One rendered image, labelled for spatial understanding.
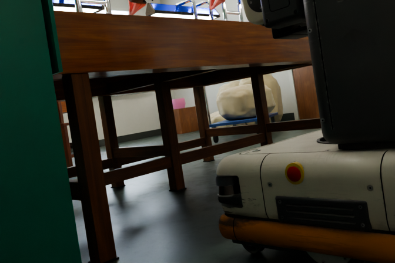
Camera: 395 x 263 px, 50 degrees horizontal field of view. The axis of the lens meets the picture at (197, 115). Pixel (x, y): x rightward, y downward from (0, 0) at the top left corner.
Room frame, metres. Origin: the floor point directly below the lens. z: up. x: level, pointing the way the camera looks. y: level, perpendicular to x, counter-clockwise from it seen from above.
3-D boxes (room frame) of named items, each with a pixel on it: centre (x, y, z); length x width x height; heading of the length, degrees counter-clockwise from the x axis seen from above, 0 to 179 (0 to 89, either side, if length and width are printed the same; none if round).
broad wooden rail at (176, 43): (1.89, -0.22, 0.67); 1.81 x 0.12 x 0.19; 135
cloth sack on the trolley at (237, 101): (5.04, -0.59, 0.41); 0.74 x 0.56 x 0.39; 135
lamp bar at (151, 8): (2.86, -0.02, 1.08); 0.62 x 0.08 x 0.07; 135
